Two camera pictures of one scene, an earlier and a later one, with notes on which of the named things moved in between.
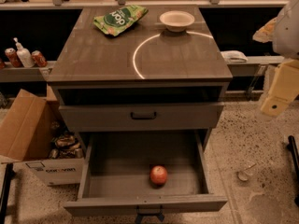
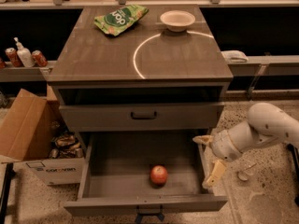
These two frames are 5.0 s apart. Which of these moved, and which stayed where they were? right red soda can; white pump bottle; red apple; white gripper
Moved: white gripper
Stayed: right red soda can; red apple; white pump bottle
